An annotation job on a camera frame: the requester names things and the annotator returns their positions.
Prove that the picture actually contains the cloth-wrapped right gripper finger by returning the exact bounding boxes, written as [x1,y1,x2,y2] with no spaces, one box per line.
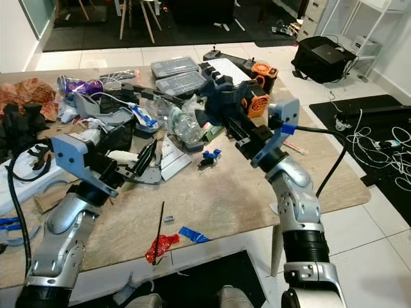
[226,77,255,119]
[195,80,231,126]

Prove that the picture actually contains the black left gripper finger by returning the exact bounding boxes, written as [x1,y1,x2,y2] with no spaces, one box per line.
[121,163,161,187]
[130,137,161,166]

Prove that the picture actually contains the white paper piece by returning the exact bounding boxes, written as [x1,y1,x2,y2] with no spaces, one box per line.
[106,150,139,163]

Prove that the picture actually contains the white printed card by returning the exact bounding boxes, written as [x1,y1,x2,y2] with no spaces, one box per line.
[159,138,194,182]

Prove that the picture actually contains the white and black device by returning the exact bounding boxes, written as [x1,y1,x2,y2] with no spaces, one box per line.
[202,58,255,88]

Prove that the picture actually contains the crushed clear plastic bottle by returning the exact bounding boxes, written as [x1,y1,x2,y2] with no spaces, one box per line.
[164,96,210,146]

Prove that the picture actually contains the orange and black tool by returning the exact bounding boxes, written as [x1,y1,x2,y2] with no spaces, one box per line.
[244,61,280,119]

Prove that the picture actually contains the large clear plastic parts box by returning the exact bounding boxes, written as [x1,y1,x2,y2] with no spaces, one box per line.
[155,71,210,98]

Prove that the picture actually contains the blue and white tube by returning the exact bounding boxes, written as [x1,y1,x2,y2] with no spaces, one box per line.
[128,103,160,129]

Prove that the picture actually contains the small blue and black clip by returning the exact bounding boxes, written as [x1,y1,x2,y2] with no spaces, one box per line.
[198,149,223,169]

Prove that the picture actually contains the thin black stick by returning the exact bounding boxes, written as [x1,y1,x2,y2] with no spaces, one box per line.
[152,202,166,266]

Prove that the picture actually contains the grey remote controller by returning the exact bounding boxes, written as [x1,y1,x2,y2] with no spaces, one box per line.
[202,47,255,65]

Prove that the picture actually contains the small clear plastic parts box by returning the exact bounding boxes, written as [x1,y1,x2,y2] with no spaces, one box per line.
[150,56,200,80]

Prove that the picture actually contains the brown cardboard piece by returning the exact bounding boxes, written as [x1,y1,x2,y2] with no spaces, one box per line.
[35,182,79,214]

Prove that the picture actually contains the red crumpled wrapper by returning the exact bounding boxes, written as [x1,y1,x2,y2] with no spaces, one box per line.
[145,234,180,264]

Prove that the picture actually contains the blue tape strip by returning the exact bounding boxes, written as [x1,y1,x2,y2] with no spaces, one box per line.
[179,226,212,245]

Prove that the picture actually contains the black low cabinet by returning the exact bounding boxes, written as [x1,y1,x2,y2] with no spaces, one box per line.
[167,0,236,28]

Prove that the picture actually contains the crushed purple can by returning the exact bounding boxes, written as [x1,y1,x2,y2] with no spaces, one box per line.
[57,75,103,98]

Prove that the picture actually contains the black carry bag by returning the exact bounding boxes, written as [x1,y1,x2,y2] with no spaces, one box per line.
[291,35,359,84]

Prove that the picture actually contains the white foam tray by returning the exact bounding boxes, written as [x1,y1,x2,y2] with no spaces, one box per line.
[0,151,58,216]

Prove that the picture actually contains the black cloth-wrapped spare gripper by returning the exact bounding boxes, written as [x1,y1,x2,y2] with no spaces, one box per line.
[0,103,49,161]

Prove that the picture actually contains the white drawer cabinet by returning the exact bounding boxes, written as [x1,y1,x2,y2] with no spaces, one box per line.
[297,0,329,40]

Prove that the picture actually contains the crumpled brown paper bag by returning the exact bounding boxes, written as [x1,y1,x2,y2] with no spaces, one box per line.
[0,78,58,123]

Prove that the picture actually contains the white table leg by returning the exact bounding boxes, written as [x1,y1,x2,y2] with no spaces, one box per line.
[270,225,286,278]

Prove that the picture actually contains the blue plastic clamp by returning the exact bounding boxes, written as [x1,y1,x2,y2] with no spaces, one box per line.
[0,217,24,234]

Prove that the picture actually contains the white chair with wooden legs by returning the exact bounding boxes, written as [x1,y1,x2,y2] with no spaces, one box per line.
[116,0,162,45]

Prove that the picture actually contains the grey robot left foot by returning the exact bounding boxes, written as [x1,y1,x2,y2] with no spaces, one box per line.
[132,294,165,308]

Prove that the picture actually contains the large black rug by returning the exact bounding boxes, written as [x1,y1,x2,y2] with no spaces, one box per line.
[42,0,304,53]

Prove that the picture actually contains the white metal shelf rack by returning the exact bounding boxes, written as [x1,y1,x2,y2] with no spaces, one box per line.
[321,0,411,60]

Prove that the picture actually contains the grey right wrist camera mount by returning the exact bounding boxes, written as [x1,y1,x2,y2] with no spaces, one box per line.
[250,98,301,169]

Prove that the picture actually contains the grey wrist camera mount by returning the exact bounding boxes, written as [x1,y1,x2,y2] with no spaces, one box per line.
[50,133,105,197]
[250,98,301,169]

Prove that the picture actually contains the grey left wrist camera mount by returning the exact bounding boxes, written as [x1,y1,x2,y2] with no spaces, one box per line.
[50,133,105,197]

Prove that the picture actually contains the grey printed plastic bracket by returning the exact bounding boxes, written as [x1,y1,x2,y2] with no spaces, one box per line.
[71,96,136,129]

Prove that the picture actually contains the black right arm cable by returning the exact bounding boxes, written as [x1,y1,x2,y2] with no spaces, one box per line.
[281,123,351,200]

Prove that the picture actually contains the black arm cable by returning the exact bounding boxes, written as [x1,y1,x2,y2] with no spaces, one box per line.
[6,140,53,286]
[281,123,351,200]

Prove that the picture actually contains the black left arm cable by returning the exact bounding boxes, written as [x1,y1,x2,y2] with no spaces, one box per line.
[6,140,53,286]

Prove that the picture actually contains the white cable bundle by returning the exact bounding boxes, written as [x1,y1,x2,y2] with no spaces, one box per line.
[334,108,411,175]

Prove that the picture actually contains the black floor mat with cables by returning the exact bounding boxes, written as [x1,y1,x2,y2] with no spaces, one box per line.
[308,95,411,227]

